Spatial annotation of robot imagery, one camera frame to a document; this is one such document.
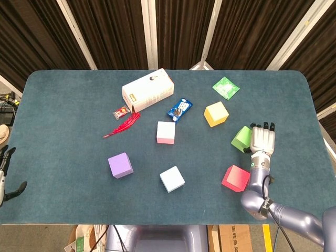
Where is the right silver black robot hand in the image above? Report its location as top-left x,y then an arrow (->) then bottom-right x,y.
243,121 -> 276,158

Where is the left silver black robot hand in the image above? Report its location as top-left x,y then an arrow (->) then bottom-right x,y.
0,144 -> 28,208

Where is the green foam cube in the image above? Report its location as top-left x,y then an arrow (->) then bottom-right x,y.
230,125 -> 253,153

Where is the yellow foam cube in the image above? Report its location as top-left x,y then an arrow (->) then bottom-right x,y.
203,101 -> 229,128

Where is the purple foam cube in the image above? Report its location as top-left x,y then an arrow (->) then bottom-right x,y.
107,152 -> 134,180

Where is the straw hat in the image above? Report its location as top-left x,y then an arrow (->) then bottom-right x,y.
0,124 -> 11,145

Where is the black electronics box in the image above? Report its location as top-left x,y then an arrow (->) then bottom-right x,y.
0,103 -> 16,125

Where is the red foam cube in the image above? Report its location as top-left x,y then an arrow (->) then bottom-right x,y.
221,164 -> 251,194

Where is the green sachet packet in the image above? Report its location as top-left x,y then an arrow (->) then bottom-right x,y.
212,76 -> 240,101

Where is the teal table cloth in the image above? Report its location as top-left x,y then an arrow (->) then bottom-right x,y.
0,69 -> 336,226

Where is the blue cookie packet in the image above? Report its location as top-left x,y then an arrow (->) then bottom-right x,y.
166,98 -> 194,123

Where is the pink foam cube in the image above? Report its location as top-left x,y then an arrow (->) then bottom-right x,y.
156,121 -> 176,144

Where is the light blue foam cube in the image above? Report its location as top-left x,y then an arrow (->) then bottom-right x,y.
159,165 -> 186,194

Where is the brown cardboard box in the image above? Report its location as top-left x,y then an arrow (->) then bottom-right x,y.
207,224 -> 253,252

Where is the white paper bag green print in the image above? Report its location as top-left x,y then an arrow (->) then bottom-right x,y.
64,225 -> 108,252

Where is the small red candy packet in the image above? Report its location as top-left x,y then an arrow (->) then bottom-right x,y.
112,105 -> 130,120

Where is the red feather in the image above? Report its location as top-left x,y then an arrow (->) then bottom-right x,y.
102,112 -> 141,139

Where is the white cardboard carton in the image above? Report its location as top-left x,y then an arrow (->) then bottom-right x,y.
121,68 -> 175,114

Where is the blue-grey robot torso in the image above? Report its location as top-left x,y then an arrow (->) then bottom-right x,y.
104,224 -> 209,252

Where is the dark brown curtain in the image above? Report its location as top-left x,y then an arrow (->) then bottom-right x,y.
0,0 -> 336,113

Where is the white frame pole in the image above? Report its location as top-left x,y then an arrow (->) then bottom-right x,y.
266,0 -> 323,71
141,0 -> 159,70
56,0 -> 98,70
188,0 -> 224,71

